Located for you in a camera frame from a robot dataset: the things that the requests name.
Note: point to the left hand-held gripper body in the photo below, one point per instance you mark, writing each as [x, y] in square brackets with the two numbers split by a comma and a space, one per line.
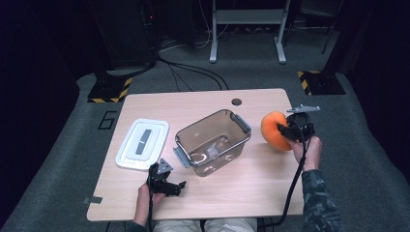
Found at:
[158, 179]

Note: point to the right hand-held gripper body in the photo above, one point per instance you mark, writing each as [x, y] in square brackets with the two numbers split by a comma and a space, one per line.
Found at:
[301, 124]

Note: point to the person's left hand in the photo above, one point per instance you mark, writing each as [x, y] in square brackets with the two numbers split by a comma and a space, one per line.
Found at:
[143, 198]

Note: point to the person's right hand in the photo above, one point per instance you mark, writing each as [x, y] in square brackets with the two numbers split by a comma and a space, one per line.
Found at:
[312, 154]

